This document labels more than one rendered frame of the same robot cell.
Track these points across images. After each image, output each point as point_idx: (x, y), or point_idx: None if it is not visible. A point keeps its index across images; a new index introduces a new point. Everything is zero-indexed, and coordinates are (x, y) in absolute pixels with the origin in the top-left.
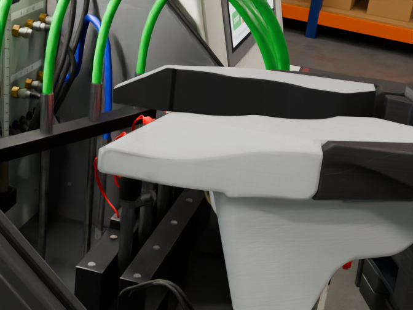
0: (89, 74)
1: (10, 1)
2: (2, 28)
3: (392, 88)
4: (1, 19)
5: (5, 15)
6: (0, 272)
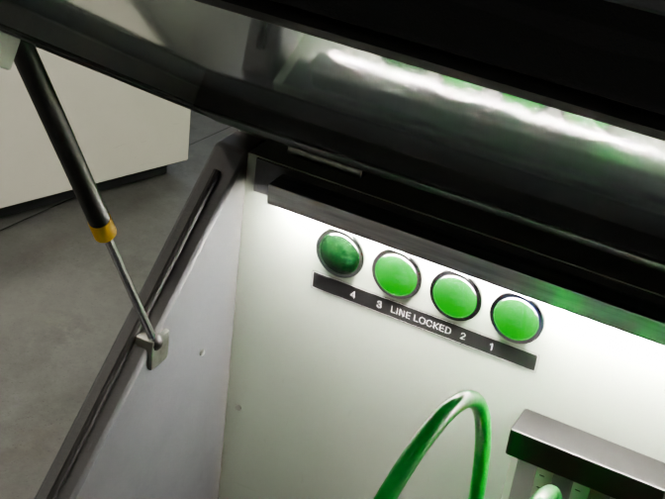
0: None
1: (476, 454)
2: (473, 480)
3: None
4: (472, 467)
5: (474, 466)
6: None
